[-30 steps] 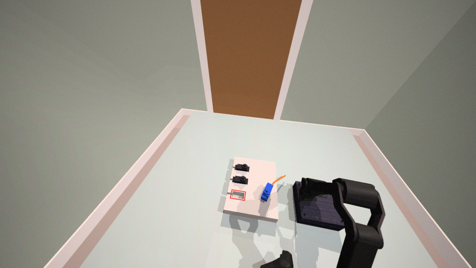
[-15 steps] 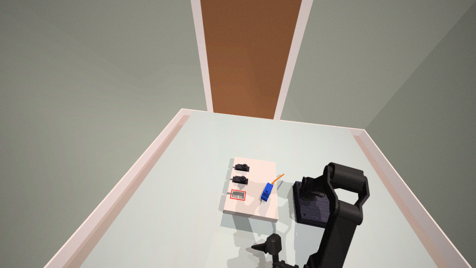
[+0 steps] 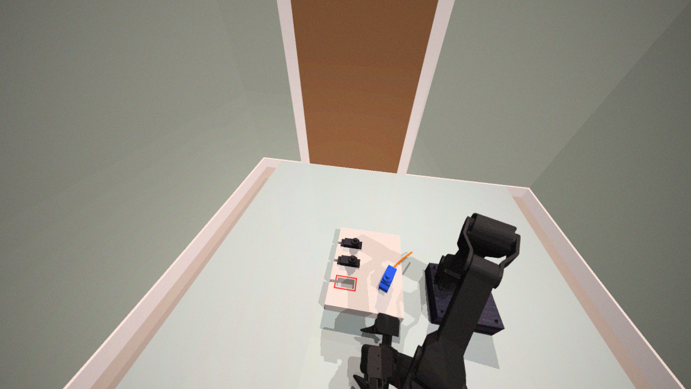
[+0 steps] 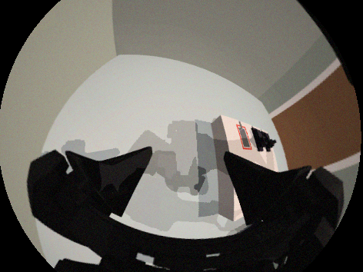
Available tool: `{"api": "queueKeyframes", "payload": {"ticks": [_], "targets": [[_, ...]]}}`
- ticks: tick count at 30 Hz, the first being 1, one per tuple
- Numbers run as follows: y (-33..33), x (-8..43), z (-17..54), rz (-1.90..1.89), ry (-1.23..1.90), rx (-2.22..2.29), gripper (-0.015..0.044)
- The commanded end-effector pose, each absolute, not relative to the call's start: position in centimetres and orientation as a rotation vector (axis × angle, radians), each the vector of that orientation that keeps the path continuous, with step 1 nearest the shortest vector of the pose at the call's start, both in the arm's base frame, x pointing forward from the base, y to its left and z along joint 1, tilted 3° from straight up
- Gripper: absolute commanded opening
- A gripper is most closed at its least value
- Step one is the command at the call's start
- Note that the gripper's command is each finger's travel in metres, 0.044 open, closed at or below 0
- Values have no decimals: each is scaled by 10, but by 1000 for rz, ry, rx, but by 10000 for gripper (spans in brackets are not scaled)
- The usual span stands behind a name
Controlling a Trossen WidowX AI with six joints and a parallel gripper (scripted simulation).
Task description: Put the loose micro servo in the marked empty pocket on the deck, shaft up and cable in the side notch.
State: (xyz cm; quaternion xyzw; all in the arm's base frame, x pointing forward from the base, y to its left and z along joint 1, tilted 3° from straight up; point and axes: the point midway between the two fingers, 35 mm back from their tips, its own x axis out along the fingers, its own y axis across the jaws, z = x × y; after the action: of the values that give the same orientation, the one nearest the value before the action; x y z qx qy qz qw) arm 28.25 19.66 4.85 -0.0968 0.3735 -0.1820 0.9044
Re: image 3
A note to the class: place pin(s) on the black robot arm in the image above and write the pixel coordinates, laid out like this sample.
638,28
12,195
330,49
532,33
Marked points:
439,362

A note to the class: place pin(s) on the pale pink flat deck plate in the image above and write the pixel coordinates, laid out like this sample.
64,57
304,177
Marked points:
361,259

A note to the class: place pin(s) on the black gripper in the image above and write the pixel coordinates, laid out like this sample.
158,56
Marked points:
388,326

